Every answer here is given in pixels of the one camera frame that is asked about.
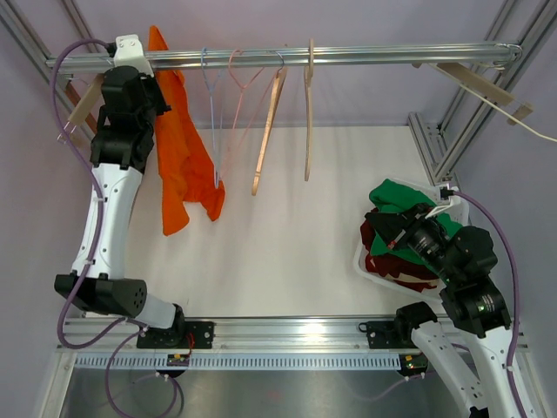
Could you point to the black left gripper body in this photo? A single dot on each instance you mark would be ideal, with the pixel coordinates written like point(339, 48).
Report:
point(155, 104)

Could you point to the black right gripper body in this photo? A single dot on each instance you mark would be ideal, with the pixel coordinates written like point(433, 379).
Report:
point(420, 234)

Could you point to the green t shirt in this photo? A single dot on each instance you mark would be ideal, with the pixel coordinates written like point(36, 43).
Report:
point(393, 196)

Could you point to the dark maroon t shirt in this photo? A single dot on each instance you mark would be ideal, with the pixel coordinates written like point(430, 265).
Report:
point(368, 237)

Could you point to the blue wire hanger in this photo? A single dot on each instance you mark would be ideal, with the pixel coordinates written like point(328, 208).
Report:
point(211, 85)

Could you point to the orange t shirt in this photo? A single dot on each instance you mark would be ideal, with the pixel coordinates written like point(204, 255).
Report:
point(184, 165)

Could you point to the pink wire hanger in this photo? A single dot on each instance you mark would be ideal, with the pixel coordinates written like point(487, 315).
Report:
point(232, 143)

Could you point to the wooden hanger with metal hook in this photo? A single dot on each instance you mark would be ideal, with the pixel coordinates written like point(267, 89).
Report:
point(277, 87)

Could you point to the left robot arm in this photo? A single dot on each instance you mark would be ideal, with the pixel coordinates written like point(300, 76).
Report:
point(97, 282)

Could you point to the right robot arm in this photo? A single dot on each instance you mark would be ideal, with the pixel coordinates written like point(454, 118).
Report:
point(494, 386)

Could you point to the wooden clip hanger left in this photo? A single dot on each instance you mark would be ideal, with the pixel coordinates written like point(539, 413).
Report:
point(83, 96)

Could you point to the white plastic laundry basket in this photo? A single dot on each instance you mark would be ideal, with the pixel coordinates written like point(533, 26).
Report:
point(431, 296)

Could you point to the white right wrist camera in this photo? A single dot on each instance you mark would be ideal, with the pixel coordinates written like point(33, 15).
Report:
point(446, 200)

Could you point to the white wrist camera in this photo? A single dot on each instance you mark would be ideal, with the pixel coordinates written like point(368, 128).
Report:
point(128, 51)
point(446, 200)

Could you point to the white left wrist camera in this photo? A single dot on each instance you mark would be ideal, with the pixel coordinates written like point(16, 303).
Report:
point(128, 51)

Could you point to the aluminium frame posts right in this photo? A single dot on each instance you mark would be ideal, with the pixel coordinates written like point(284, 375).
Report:
point(441, 145)

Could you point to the aluminium frame posts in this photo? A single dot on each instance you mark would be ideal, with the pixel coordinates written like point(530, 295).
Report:
point(114, 189)
point(441, 145)

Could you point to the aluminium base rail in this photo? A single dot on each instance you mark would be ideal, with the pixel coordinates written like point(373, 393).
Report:
point(340, 334)

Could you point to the aluminium frame posts left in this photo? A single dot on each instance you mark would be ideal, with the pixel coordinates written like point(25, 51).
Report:
point(114, 189)

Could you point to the metal clothes rail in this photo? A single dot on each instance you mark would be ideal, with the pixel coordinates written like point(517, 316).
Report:
point(499, 54)

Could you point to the white slotted cable duct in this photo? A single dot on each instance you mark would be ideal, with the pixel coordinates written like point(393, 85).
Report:
point(244, 362)

